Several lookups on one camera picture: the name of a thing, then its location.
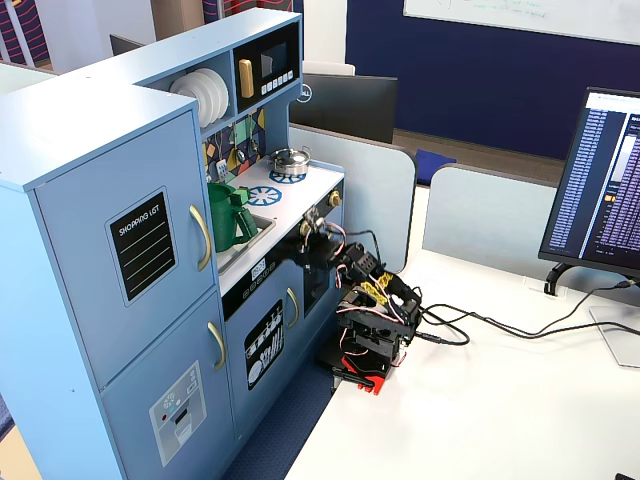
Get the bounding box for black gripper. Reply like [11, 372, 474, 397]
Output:
[294, 233, 385, 284]

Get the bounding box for silver pot lid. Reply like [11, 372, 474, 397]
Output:
[271, 147, 308, 166]

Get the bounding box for oven door with black window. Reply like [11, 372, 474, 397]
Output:
[300, 234, 346, 321]

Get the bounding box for silver toy sink basin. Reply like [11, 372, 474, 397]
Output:
[216, 213, 279, 276]

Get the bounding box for grey desk divider panel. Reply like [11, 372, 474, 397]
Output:
[288, 123, 418, 275]
[421, 164, 565, 262]

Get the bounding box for silver toy pot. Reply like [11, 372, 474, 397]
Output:
[268, 146, 313, 178]

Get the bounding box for green toy pitcher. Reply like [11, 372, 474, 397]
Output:
[206, 181, 260, 254]

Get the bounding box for hanging toy spoon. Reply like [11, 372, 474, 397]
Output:
[232, 115, 249, 164]

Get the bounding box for white slotted toy spatula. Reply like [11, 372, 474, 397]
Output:
[215, 130, 228, 181]

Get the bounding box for blue seat cushion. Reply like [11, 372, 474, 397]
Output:
[414, 147, 458, 188]

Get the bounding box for black Dell monitor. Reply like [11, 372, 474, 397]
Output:
[288, 71, 400, 146]

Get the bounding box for blue dishwasher door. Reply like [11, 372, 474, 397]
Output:
[222, 259, 305, 442]

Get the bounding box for white toy plate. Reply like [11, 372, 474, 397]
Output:
[192, 69, 214, 126]
[168, 73, 204, 116]
[212, 67, 231, 122]
[202, 68, 224, 125]

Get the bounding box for white box behind monitor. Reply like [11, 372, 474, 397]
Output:
[301, 60, 358, 78]

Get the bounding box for black toy microwave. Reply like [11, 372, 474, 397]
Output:
[233, 23, 300, 114]

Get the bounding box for blue freezer door with dispenser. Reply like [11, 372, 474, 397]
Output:
[98, 289, 236, 480]

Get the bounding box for blue fridge door with list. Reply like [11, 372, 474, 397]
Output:
[30, 109, 221, 392]

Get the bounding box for dark monitor back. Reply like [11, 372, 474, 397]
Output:
[109, 33, 147, 57]

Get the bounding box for lit computer monitor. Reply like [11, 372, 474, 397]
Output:
[537, 85, 640, 279]

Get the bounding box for silver monitor stand base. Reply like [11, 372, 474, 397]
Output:
[588, 303, 640, 370]

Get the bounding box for white whiteboard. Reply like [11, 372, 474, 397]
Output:
[402, 0, 640, 47]

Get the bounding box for gold dishwasher door handle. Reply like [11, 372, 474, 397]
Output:
[285, 285, 301, 330]

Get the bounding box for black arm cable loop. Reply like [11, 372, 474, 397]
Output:
[343, 228, 389, 274]

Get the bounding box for gold fridge door handle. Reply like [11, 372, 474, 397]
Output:
[188, 203, 213, 274]

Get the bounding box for red robot base mount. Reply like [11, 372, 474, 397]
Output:
[314, 345, 401, 397]

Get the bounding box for gold freezer door handle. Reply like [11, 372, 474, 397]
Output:
[206, 320, 228, 373]

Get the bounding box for gold microwave door handle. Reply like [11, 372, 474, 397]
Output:
[237, 58, 255, 99]

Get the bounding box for black monitor stand bracket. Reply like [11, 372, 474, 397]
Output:
[543, 261, 577, 297]

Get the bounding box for long black cable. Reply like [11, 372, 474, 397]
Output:
[413, 305, 640, 348]
[420, 278, 640, 341]

